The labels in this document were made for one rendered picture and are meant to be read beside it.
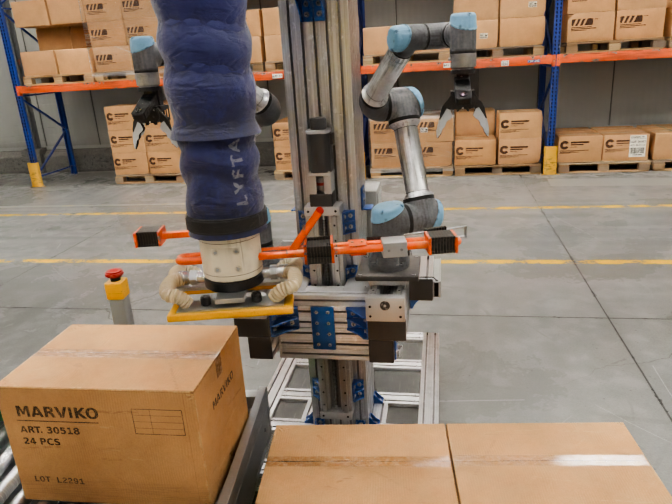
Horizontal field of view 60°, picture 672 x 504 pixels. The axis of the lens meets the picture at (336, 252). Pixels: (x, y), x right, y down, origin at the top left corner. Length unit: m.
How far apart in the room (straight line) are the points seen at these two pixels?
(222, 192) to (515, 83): 8.68
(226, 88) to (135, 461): 1.08
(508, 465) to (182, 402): 1.01
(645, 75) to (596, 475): 8.78
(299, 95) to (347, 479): 1.32
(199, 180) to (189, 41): 0.34
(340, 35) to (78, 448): 1.57
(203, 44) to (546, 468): 1.56
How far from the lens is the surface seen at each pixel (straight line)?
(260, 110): 2.15
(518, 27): 8.66
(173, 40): 1.52
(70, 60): 10.24
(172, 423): 1.74
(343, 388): 2.45
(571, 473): 2.01
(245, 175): 1.55
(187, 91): 1.50
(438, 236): 1.66
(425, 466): 1.96
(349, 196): 2.24
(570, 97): 10.13
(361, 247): 1.64
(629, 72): 10.30
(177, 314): 1.63
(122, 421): 1.80
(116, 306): 2.44
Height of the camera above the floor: 1.78
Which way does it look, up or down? 19 degrees down
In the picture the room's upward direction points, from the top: 4 degrees counter-clockwise
